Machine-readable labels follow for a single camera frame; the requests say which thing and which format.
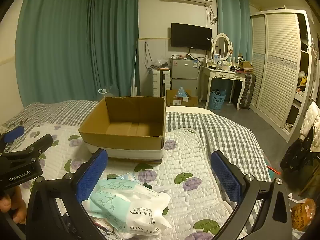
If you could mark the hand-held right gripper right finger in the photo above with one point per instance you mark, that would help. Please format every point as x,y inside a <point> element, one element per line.
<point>226,177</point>

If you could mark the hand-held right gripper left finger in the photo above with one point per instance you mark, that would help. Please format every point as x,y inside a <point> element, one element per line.
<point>93,174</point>

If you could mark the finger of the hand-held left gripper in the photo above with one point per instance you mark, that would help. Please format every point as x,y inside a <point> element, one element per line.
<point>13,133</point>
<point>37,142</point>

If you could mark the cotton towel pack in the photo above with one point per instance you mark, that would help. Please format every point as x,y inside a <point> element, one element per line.
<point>117,200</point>

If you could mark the person's left hand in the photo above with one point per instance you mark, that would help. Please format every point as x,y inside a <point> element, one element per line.
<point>17,207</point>

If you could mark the floral quilted mat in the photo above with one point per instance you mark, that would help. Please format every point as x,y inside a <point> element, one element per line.
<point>195,165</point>

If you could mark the dark patterned clothing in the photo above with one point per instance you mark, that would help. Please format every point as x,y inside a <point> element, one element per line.
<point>297,155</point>

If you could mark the blue plastic basket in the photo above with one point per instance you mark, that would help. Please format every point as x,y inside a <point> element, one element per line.
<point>217,100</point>

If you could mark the orange plastic bag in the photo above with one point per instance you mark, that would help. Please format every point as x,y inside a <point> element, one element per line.
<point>303,215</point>

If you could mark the cardboard box with blue bag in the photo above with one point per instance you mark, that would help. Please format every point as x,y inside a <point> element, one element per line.
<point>181,100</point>

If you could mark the dark suitcase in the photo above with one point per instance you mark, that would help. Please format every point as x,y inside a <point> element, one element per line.
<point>246,90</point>

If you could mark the white jacket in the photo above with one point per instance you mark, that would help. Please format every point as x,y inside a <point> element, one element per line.
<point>311,120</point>

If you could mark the white dressing table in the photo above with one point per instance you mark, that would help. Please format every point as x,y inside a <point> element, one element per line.
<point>220,75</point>

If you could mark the wide green curtain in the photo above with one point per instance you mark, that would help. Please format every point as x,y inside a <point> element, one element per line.
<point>70,42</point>

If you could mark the white pole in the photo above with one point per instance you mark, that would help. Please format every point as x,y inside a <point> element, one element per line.
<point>135,75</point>

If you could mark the grey small fridge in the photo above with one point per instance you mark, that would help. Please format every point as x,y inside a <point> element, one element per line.
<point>183,75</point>

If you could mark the white drawer cabinet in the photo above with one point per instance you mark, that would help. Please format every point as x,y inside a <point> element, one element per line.
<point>155,82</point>

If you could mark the black white tower appliance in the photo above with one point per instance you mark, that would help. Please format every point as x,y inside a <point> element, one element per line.
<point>165,83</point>

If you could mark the brown box on dressing table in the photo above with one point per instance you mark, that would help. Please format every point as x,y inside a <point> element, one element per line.
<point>246,66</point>

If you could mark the white louvred wardrobe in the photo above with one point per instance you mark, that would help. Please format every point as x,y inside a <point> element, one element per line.
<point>277,67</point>

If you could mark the oval white vanity mirror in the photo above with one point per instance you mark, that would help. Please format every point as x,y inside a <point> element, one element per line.
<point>222,46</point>

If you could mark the narrow green curtain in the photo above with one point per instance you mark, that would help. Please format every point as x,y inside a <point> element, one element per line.
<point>232,30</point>

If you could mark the black wall television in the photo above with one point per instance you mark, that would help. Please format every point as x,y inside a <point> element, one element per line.
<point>191,36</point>

